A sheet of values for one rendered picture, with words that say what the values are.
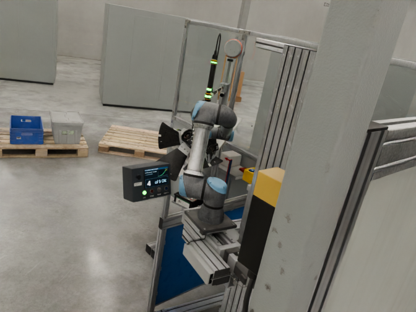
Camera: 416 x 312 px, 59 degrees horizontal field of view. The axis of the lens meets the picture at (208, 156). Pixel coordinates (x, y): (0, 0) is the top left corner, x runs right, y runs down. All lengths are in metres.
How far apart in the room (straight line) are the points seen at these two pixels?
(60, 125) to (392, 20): 5.12
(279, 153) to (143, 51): 6.52
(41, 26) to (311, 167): 9.29
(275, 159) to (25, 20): 8.25
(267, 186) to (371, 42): 0.16
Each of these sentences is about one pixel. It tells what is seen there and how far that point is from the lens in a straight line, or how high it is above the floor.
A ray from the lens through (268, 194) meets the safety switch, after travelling 0.38.
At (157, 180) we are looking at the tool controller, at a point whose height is 1.17.
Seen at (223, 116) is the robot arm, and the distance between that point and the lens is 1.99.
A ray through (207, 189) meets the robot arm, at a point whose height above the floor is 1.23.
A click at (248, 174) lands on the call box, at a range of 2.79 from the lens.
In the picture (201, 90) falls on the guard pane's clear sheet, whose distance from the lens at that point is 3.88.
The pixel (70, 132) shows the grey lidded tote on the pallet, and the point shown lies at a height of 0.32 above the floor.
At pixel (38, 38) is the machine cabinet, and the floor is 1.05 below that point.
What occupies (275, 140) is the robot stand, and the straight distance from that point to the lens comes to 1.81.
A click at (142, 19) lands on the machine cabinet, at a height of 1.87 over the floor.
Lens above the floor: 2.07
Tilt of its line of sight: 20 degrees down
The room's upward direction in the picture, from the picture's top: 10 degrees clockwise
